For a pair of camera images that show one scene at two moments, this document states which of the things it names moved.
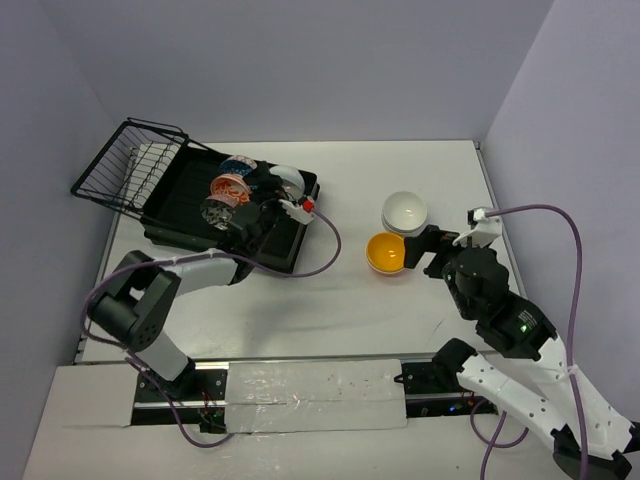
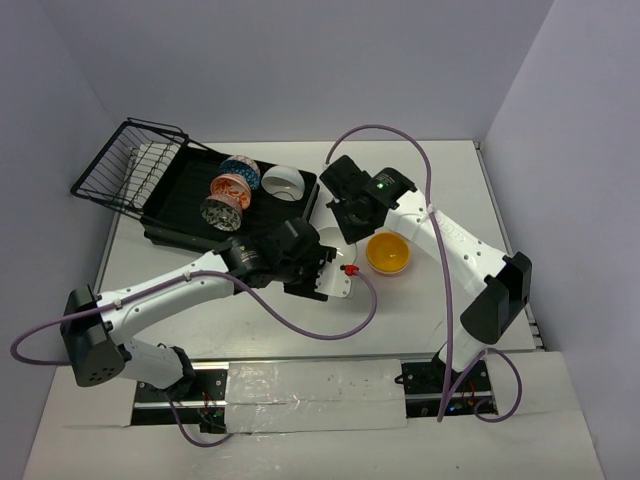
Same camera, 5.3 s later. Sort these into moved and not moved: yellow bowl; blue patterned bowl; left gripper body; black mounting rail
Moved: left gripper body
Not moved: yellow bowl; blue patterned bowl; black mounting rail
